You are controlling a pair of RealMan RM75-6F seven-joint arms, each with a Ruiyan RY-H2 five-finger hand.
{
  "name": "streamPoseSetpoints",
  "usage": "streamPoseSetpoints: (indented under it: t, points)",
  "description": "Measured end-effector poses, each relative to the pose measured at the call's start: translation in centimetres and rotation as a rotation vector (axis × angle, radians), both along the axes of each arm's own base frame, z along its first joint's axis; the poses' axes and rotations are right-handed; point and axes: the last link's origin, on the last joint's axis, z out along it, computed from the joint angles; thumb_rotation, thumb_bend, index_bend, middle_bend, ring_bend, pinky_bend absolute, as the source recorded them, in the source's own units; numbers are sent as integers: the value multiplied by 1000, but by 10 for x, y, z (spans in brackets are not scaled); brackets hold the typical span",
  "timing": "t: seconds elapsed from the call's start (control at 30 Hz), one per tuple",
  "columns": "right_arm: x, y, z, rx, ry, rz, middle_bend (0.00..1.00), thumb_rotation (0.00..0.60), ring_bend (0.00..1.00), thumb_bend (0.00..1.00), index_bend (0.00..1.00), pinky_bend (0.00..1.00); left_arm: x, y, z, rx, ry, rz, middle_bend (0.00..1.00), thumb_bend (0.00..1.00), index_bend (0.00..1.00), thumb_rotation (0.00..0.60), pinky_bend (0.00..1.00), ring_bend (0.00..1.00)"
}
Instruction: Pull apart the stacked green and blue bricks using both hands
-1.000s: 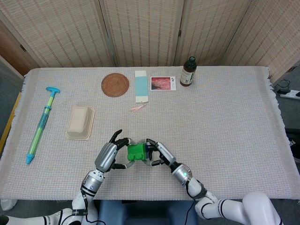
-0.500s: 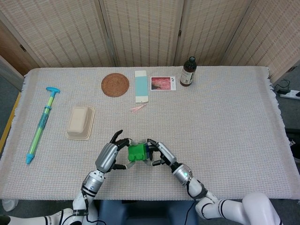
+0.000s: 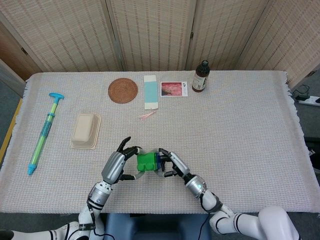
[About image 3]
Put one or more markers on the black floor equipment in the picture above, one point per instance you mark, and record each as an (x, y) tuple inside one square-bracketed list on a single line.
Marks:
[(312, 155)]

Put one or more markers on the pale woven tablecloth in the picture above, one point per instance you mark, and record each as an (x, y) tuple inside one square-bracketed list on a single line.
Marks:
[(225, 120)]

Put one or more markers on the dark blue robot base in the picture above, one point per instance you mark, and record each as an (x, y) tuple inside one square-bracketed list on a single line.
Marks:
[(157, 226)]

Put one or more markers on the round woven rattan coaster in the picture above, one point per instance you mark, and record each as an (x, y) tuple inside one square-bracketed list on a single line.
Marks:
[(123, 90)]

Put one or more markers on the woven folding screen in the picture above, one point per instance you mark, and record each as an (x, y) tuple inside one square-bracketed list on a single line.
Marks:
[(155, 32)]

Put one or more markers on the white power strip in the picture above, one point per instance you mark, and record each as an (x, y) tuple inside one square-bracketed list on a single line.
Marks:
[(308, 100)]

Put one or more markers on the white blue bookmark pink tassel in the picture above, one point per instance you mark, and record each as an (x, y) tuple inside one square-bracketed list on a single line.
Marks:
[(150, 92)]

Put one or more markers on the postcard with red picture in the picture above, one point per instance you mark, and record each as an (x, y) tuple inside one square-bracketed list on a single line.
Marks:
[(172, 88)]

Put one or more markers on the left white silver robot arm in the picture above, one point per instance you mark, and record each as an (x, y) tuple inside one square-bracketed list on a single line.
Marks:
[(98, 195)]

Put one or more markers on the dark bottle with white label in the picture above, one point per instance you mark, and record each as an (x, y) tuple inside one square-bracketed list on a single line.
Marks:
[(200, 80)]

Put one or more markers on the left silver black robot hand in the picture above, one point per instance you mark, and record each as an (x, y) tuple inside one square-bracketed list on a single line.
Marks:
[(113, 166)]

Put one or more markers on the blue green toy water pump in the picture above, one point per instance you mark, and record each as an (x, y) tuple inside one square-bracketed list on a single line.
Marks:
[(46, 130)]

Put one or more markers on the blue toy block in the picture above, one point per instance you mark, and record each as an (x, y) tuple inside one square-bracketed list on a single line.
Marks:
[(158, 162)]

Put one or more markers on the green toy block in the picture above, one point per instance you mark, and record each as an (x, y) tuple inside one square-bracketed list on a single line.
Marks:
[(147, 161)]

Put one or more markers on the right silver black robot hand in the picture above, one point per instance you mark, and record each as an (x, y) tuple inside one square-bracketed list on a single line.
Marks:
[(178, 165)]

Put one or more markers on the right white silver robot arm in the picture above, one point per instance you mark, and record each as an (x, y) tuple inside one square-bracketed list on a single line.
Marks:
[(225, 215)]

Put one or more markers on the beige lidded food container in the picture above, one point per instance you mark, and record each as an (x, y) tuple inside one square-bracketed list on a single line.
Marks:
[(85, 130)]

